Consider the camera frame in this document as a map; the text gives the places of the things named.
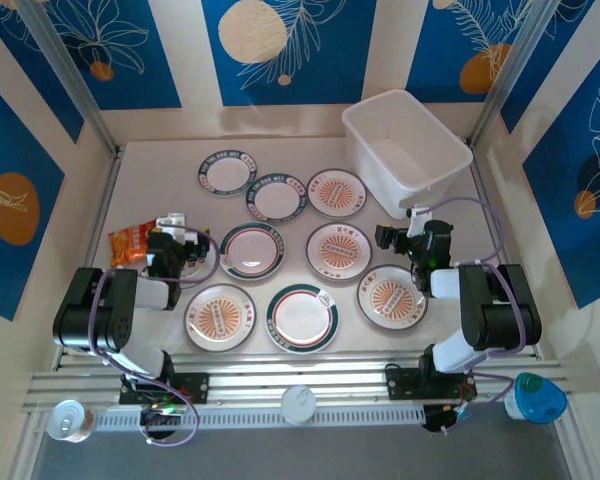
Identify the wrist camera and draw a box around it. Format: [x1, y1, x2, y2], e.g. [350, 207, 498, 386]
[406, 203, 434, 236]
[154, 212, 187, 236]

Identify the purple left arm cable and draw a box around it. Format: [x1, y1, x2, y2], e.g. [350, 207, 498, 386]
[87, 223, 220, 447]

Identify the white plastic bin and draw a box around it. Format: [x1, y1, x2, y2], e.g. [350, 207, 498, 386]
[340, 89, 475, 221]

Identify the orange snack packet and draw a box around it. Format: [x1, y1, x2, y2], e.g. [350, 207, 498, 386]
[108, 218, 157, 268]

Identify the navy rim white plate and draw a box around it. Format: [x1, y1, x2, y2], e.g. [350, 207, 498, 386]
[197, 148, 259, 197]
[244, 172, 307, 224]

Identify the blue plastic cup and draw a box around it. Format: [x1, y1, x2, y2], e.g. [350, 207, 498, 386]
[503, 372, 569, 426]

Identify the orange sunburst plate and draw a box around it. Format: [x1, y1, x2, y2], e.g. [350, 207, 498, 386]
[355, 264, 430, 330]
[305, 168, 370, 220]
[183, 283, 259, 354]
[304, 221, 375, 282]

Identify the red character white plate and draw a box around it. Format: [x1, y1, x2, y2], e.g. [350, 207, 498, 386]
[177, 238, 219, 291]

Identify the black controller board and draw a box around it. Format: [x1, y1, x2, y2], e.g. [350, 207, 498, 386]
[138, 403, 184, 441]
[422, 402, 474, 435]

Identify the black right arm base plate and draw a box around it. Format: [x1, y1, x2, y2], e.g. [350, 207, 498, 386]
[384, 367, 479, 401]

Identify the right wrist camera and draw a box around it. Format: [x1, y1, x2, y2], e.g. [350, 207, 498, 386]
[406, 203, 434, 236]

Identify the aluminium frame post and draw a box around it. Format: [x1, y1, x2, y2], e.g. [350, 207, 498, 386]
[467, 0, 564, 149]
[14, 0, 124, 159]

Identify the green rim white plate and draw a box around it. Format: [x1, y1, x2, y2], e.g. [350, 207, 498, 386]
[264, 283, 340, 355]
[218, 222, 289, 282]

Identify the aluminium side rail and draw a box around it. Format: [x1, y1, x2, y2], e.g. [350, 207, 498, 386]
[52, 144, 126, 371]
[468, 144, 540, 359]

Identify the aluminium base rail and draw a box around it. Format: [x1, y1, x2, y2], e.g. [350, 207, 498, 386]
[22, 352, 579, 416]

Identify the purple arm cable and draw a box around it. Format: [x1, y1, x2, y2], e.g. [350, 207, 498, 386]
[412, 196, 529, 436]
[87, 223, 220, 447]

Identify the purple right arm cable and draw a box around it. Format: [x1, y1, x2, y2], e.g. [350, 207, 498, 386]
[412, 196, 529, 436]

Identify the open tin can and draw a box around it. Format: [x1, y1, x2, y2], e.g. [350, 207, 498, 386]
[46, 398, 97, 444]

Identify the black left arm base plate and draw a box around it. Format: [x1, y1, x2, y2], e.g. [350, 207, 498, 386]
[118, 372, 210, 405]

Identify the white slotted cable duct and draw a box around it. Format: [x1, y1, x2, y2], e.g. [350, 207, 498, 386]
[92, 405, 426, 431]

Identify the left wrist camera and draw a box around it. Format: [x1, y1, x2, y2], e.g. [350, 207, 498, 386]
[154, 212, 187, 236]

